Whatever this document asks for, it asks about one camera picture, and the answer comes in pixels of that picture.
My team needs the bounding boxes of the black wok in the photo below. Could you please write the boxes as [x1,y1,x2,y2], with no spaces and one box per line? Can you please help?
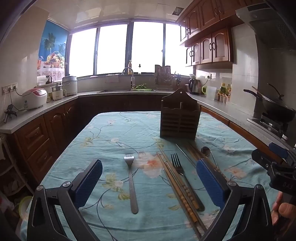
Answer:
[243,89,296,123]

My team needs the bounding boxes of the brown wooden chopstick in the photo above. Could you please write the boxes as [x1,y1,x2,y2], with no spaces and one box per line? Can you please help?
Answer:
[186,143,229,181]
[189,142,222,173]

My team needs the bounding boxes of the glass wok lid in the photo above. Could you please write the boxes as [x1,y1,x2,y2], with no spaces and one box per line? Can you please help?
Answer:
[261,83,290,110]

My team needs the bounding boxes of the kitchen sink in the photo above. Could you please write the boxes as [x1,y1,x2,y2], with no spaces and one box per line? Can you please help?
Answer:
[97,89,157,93]

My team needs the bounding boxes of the white wall outlet strip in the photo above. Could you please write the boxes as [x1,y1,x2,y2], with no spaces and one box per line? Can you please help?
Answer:
[2,83,19,94]

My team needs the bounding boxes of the silver steel fork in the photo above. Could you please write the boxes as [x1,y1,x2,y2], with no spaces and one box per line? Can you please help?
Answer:
[124,154,139,214]

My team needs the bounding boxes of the translucent plastic pitcher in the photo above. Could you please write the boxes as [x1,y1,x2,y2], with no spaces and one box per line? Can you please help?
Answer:
[206,86,218,101]

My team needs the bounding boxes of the steel range hood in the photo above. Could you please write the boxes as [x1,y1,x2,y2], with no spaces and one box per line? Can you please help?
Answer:
[235,0,296,50]

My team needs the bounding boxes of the metal spoon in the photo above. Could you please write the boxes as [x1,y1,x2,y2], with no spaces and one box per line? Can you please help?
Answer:
[200,146,219,170]

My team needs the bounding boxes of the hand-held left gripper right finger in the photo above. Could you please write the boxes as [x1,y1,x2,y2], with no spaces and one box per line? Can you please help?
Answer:
[196,158,273,241]

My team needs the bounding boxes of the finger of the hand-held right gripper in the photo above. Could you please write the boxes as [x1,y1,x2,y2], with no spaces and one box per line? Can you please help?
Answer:
[252,149,275,171]
[268,142,289,159]

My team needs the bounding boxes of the large kitchen window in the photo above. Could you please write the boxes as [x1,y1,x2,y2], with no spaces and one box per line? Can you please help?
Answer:
[67,20,193,78]

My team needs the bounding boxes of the fruit and palm wall poster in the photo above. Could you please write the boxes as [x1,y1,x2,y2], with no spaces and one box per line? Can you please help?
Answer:
[37,20,69,77]

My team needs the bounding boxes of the large white electric cooker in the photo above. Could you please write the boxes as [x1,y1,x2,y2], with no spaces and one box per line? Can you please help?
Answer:
[61,75,78,96]

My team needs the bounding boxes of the wooden lower cabinets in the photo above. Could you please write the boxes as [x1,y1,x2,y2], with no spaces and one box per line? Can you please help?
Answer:
[11,94,278,184]

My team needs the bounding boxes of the chrome kitchen faucet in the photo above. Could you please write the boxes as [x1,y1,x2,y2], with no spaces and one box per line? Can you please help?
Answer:
[122,67,135,90]

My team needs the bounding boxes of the white and red rice cooker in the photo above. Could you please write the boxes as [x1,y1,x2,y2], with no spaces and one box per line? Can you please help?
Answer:
[22,88,48,111]

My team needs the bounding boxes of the steel electric kettle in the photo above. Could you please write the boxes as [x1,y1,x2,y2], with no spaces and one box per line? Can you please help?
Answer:
[188,78,201,95]

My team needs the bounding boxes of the dark steel fork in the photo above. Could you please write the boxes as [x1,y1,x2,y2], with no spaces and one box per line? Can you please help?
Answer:
[171,153,205,212]

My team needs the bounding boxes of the wooden upper cabinets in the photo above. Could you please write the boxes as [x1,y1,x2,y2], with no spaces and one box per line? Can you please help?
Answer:
[177,0,266,68]

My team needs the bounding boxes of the teal floral tablecloth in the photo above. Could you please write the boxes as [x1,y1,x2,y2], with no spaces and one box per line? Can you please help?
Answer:
[20,111,281,241]

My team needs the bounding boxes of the wooden cabinets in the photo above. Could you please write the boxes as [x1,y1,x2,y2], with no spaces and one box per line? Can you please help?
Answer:
[11,94,278,184]
[177,0,266,68]

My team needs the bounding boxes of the small electric steamer pot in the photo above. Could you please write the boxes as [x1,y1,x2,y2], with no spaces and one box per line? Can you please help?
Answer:
[50,84,68,101]

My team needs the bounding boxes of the person's right hand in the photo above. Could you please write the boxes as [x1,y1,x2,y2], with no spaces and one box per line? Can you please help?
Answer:
[271,192,296,226]

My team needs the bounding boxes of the knife block with scissors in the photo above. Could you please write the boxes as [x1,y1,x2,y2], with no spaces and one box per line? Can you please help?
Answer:
[172,74,182,90]

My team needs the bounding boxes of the green lidded container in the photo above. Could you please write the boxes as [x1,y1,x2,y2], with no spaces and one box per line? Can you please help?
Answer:
[18,196,33,219]

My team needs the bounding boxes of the wire dish rack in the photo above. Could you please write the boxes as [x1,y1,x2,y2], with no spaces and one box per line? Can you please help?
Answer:
[154,65,174,91]

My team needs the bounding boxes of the brown wooden utensil holder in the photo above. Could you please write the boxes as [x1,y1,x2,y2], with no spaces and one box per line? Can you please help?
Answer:
[160,88,201,140]

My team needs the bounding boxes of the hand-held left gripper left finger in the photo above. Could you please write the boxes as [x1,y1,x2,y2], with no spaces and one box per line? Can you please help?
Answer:
[27,159,103,241]

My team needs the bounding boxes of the small black tripod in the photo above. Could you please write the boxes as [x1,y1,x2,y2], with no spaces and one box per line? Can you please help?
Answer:
[5,104,18,121]

